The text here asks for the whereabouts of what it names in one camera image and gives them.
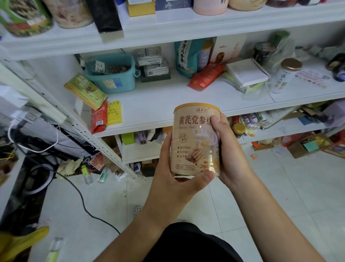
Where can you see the person's right hand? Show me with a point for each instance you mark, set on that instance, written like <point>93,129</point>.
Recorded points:
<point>232,159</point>

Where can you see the person's left hand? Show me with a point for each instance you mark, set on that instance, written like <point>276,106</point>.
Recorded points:
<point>167,199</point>

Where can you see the white metal shelving unit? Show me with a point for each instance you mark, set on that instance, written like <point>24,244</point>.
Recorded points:
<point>161,102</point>

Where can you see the tall black and yellow box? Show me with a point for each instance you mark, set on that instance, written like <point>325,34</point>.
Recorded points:
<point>105,15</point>

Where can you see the clear green label nut jar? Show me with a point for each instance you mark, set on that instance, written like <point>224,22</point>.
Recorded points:
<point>24,16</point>

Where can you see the person's right forearm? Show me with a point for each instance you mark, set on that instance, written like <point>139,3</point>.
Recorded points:
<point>275,226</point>

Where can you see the person's black clothing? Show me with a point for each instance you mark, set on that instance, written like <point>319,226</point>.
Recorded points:
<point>191,245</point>

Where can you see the white flat box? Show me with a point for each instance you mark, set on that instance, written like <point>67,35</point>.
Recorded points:
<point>248,71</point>

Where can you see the white box brown print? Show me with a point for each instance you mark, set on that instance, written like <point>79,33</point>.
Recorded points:
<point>229,48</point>

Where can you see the dark blue moon box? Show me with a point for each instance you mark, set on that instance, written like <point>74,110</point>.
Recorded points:
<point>173,4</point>

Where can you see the yellow box white label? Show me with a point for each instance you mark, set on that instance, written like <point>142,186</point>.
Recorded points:
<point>140,7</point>

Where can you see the brown carton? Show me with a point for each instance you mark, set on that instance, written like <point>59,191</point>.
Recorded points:
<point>307,148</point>

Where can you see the red pouch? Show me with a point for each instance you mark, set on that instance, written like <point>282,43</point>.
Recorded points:
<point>207,75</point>

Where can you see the yellow tag packet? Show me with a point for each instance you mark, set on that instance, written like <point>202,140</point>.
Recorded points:
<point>115,113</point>

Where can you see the red snack packet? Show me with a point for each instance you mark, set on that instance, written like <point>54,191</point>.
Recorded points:
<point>99,119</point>

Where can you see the dark jar with lid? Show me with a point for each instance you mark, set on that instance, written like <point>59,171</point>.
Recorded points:
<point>264,53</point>

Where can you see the teal pouch bag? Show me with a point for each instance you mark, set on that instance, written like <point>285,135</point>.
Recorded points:
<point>188,56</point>

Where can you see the small black grey boxes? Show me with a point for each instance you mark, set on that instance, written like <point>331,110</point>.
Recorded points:
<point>153,66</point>

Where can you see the small clear bottle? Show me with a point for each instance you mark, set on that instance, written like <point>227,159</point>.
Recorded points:
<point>54,249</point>

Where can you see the teal plastic basket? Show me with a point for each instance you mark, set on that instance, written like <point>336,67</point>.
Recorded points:
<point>113,78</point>

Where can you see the green snack packet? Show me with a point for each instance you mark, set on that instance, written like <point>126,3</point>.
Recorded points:
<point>86,90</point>

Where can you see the yellow plastic bag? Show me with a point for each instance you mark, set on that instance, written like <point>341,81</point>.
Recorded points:
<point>21,243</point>

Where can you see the pink cylinder canister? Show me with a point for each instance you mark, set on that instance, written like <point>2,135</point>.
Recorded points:
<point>210,6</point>

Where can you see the beige cylinder canister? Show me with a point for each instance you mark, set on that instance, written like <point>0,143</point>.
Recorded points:
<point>247,4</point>

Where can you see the red canister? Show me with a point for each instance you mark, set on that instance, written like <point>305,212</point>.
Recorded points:
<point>281,2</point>

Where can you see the white power strip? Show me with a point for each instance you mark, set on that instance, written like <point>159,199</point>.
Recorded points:
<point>32,92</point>

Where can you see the white power adapter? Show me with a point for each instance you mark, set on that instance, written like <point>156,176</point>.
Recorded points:
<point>12,98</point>

